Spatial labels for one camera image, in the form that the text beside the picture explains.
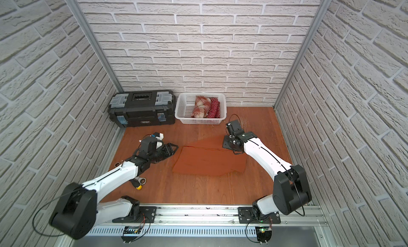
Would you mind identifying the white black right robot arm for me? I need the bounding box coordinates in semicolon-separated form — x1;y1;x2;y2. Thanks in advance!
223;120;312;221

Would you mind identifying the black plastic toolbox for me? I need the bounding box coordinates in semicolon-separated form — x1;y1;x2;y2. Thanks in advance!
108;90;176;128

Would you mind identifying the controller board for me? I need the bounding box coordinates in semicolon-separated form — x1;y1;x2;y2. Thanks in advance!
121;226;145;243
255;227;273;244

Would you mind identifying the orange brown skirt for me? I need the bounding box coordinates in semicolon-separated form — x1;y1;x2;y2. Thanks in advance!
172;135;247;176

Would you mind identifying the yellow black screwdriver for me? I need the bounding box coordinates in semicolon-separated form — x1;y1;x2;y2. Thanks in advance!
130;179;142;190

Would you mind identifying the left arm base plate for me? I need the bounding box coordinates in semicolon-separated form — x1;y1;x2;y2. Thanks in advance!
112;206;157;223

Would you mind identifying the left controller board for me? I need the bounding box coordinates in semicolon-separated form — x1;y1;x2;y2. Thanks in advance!
121;226;145;243

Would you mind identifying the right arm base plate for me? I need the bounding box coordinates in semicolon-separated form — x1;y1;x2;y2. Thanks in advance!
238;207;281;225

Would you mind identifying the right controller board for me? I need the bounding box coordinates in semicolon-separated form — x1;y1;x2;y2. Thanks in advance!
255;227;273;244

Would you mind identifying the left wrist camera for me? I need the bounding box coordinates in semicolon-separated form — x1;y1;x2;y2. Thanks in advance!
152;132;164;149

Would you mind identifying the white plastic basket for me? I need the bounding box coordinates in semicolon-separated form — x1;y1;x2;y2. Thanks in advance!
175;92;227;125

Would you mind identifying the red polka dot skirt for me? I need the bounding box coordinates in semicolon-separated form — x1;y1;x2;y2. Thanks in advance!
207;98;221;118

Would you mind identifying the red plaid skirt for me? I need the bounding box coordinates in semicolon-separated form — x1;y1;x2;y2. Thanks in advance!
191;96;211;118

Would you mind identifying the silver wrench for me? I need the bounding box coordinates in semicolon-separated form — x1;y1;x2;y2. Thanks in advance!
114;163;147;185

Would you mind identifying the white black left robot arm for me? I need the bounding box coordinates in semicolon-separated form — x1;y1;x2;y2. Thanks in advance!
48;133;179;240

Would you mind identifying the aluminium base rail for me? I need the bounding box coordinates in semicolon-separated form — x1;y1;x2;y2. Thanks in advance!
63;203;329;228

